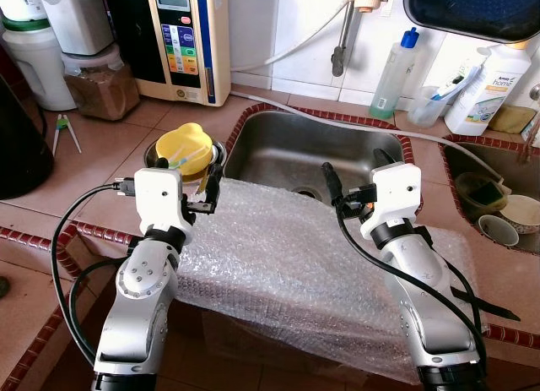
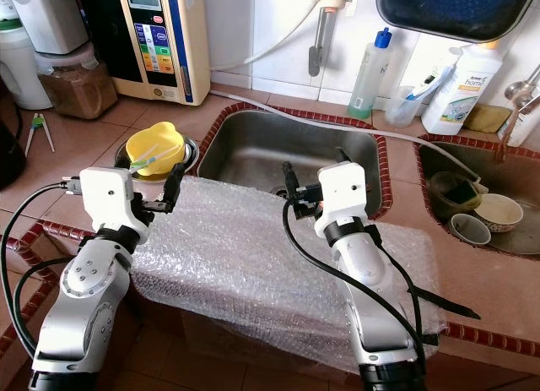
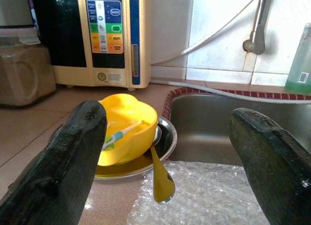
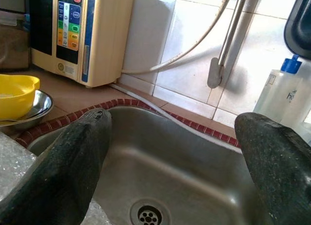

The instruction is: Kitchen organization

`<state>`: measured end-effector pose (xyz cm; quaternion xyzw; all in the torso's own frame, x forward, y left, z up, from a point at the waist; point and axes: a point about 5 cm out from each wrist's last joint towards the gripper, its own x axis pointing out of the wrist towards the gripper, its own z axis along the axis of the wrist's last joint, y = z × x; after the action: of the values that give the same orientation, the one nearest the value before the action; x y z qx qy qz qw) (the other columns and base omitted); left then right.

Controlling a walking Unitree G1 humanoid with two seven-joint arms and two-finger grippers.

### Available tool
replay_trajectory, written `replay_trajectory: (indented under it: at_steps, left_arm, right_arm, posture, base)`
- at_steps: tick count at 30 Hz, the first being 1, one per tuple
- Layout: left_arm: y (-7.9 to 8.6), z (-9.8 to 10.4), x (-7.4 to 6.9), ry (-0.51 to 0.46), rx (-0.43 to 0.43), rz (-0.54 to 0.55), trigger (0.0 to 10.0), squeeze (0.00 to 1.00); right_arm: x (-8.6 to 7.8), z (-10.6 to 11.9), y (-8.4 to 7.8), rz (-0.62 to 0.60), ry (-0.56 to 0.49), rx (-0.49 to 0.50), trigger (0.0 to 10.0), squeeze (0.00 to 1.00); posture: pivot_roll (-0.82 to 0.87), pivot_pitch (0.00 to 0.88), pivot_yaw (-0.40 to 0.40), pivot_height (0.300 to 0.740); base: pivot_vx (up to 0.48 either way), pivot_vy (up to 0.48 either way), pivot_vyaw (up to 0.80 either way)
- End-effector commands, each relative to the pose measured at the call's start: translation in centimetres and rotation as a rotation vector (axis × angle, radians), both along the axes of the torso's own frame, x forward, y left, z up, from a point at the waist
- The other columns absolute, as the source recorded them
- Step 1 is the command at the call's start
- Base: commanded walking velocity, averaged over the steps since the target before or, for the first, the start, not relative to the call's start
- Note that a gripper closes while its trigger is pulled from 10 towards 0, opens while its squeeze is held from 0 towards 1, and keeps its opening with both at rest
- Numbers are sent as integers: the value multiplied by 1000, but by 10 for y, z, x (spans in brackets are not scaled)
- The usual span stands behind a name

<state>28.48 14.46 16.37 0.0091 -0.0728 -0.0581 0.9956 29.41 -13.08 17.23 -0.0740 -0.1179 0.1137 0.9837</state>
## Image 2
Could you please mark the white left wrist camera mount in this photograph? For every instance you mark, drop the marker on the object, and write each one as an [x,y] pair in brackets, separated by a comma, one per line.
[110,197]

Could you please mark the beige water ionizer machine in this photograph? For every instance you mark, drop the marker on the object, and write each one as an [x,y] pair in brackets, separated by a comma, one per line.
[186,36]

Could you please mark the chopstick with blue grip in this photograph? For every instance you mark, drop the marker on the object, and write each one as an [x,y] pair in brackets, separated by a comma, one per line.
[157,158]

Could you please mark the chopstick with green grip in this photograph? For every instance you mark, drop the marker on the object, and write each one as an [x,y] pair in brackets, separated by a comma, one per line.
[139,163]

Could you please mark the clear jar of brown powder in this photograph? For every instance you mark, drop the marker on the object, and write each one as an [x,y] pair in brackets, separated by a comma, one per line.
[76,91]

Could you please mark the white detergent bottle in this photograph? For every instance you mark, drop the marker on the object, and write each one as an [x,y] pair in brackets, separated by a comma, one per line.
[468,83]

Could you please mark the yellow sponge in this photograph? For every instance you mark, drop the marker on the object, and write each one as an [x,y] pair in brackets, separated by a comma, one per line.
[491,119]

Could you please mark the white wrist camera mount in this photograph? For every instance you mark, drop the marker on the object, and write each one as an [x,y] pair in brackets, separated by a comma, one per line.
[346,192]
[110,197]

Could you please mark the small white ceramic cup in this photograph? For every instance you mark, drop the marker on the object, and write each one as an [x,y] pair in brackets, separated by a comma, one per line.
[470,230]

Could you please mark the round stainless steel dish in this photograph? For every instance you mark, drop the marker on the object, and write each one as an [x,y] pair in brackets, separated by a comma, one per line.
[192,154]

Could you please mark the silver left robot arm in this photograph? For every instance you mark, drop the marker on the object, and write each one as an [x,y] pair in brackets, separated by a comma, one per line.
[84,298]

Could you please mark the clear bubble wrap sheet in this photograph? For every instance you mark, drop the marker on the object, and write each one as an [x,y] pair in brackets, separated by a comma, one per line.
[236,256]

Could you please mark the clear plastic cup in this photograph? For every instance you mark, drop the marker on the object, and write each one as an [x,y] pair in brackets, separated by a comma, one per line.
[401,111]

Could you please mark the large stainless steel sink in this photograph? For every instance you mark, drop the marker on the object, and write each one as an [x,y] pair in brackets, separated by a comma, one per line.
[261,150]

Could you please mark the olive green plastic pot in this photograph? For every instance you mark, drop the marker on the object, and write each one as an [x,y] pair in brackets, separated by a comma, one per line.
[440,187]

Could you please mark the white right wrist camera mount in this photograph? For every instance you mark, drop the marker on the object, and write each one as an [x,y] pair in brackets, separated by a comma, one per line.
[346,192]

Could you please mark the yellow plastic bowl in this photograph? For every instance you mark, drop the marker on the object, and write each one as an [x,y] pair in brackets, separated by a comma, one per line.
[152,139]

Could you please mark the grey metal faucet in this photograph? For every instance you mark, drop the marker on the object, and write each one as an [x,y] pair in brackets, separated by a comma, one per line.
[317,57]

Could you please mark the green hinged training chopsticks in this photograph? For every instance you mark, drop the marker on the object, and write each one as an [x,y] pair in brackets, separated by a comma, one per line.
[37,119]

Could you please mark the white labelled bottle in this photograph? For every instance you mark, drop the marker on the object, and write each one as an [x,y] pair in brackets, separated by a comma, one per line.
[8,2]

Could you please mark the grey plastic container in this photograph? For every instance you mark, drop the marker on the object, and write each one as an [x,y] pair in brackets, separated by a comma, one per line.
[55,19]

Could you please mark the small steel sink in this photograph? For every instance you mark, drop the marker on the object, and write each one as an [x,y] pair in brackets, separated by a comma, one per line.
[439,159]

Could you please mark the white ceramic bowl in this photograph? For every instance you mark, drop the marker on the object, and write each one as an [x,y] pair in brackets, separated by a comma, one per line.
[499,212]

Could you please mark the dark blue tray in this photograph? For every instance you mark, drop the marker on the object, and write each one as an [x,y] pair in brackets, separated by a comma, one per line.
[456,11]

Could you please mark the black kettle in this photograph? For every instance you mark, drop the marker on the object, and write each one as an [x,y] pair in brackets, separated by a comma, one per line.
[10,146]

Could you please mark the long black tape strip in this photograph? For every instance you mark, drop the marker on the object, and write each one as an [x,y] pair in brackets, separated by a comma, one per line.
[447,303]

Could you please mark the green liquid bottle blue cap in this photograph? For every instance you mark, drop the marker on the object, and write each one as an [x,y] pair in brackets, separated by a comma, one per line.
[369,78]

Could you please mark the white jar with green lid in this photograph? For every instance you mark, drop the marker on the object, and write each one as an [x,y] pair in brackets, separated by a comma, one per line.
[21,70]

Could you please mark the blue white toothbrush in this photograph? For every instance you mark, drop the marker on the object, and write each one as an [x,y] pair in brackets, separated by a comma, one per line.
[434,81]

